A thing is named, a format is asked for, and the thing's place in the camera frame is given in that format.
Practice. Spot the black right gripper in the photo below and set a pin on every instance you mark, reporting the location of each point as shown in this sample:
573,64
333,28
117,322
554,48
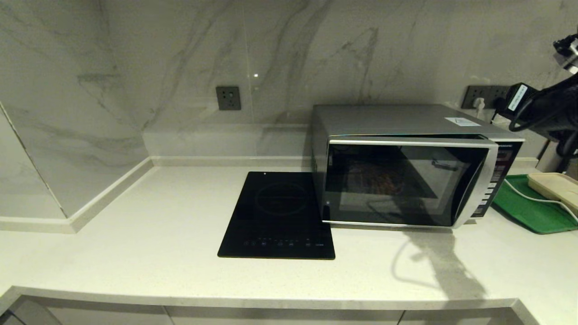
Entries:
555,108

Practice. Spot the dark glass microwave door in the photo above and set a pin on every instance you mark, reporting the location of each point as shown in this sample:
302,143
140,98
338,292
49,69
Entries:
397,185

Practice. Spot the silver Panasonic microwave oven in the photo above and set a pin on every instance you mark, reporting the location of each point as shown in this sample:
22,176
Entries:
384,118

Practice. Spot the white power plug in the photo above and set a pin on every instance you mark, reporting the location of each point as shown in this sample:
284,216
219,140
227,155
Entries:
479,104

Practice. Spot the white paper label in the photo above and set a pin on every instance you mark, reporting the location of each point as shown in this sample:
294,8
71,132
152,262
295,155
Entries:
462,121

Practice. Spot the beige plastic box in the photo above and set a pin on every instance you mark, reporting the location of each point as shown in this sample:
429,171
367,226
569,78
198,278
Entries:
555,187

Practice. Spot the green plastic tray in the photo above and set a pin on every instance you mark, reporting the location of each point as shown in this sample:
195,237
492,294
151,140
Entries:
524,212

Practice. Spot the black induction cooktop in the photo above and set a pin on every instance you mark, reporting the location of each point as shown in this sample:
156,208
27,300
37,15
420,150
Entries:
271,216

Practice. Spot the grey angled cabinet panel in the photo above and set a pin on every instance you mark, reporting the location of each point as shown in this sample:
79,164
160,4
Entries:
31,316

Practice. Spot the grey side cabinet door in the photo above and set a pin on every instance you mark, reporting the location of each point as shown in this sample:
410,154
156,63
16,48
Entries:
6,321

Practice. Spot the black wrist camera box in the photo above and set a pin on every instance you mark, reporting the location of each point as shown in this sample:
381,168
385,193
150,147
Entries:
518,97

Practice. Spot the grey double wall socket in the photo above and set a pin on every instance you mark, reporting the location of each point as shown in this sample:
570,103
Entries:
483,92

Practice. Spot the grey single wall socket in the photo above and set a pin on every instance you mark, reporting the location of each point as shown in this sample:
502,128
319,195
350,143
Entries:
228,98

